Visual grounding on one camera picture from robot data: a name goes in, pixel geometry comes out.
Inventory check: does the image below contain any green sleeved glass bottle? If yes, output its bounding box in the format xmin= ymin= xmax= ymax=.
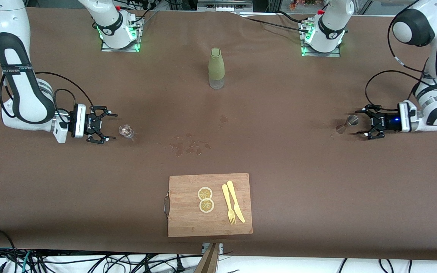
xmin=208 ymin=48 xmax=225 ymax=90

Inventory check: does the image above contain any grey power strip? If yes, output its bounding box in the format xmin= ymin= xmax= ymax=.
xmin=198 ymin=0 xmax=253 ymax=13

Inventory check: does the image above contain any metal post bracket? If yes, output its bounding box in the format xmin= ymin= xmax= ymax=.
xmin=202 ymin=243 xmax=223 ymax=255

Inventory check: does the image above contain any yellow plastic knife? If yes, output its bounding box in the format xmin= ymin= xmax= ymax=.
xmin=226 ymin=180 xmax=246 ymax=223

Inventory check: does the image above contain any short black base cable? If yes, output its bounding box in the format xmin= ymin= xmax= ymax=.
xmin=275 ymin=11 xmax=310 ymax=24

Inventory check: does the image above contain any steel double jigger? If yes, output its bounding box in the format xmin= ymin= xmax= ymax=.
xmin=335 ymin=115 xmax=359 ymax=134

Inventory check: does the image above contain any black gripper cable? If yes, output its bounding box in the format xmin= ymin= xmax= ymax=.
xmin=365 ymin=0 xmax=437 ymax=114
xmin=0 ymin=71 xmax=94 ymax=131

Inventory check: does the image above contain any green cable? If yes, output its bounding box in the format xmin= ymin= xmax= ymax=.
xmin=22 ymin=251 xmax=34 ymax=273

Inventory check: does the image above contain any clear glass cup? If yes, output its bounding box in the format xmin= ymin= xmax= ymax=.
xmin=118 ymin=124 xmax=135 ymax=139

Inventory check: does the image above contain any wooden post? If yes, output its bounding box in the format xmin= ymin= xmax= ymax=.
xmin=194 ymin=243 xmax=221 ymax=273

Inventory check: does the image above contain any large spilled liquid puddle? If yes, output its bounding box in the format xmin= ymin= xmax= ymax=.
xmin=170 ymin=133 xmax=212 ymax=157

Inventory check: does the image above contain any long black base cable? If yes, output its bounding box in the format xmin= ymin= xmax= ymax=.
xmin=241 ymin=16 xmax=312 ymax=35

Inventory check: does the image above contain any yellow plastic fork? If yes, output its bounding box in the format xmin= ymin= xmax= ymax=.
xmin=222 ymin=184 xmax=236 ymax=225

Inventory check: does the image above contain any wooden cutting board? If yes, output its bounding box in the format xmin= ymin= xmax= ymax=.
xmin=164 ymin=173 xmax=253 ymax=238

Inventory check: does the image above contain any brown table cover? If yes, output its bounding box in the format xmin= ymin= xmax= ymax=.
xmin=0 ymin=7 xmax=437 ymax=262

